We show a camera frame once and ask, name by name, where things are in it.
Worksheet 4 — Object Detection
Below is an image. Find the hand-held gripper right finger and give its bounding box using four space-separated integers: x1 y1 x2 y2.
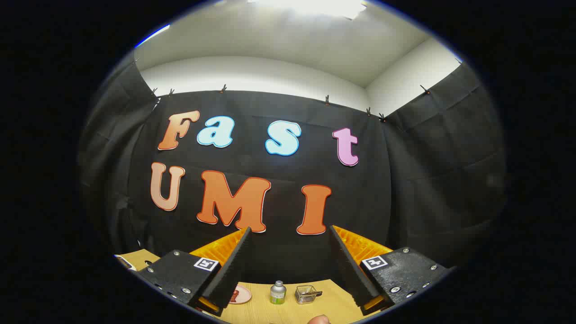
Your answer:
328 225 455 316

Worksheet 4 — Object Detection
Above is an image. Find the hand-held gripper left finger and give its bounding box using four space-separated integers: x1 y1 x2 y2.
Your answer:
135 226 252 317

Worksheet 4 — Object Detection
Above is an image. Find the pink plate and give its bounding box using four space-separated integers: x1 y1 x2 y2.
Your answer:
229 285 252 305

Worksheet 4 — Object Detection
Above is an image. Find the clear glass container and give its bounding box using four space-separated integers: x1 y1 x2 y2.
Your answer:
294 285 323 305

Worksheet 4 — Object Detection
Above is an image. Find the green label bottle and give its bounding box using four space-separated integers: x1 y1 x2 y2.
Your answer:
270 280 287 305

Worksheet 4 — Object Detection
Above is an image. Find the row of small cloth clips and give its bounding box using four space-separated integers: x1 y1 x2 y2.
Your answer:
130 58 464 123

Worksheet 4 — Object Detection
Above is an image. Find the ceiling light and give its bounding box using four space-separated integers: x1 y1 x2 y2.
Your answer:
247 0 367 19

